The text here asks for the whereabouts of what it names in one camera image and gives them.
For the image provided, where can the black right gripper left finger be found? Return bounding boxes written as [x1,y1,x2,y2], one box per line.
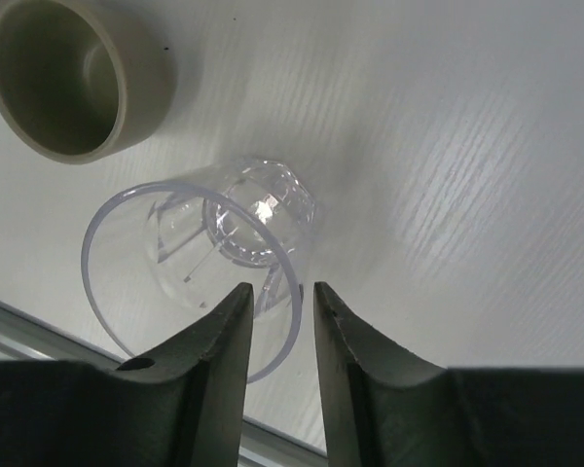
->
[0,282,255,467]

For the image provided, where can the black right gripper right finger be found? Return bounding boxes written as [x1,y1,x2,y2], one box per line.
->
[313,282,584,466]

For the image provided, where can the clear glass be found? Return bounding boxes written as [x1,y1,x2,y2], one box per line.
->
[81,157,319,382]

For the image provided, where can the olive green small cup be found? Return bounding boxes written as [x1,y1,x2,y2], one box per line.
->
[0,1,174,164]

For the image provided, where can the aluminium mounting rail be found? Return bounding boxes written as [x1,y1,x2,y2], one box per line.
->
[0,291,330,467]

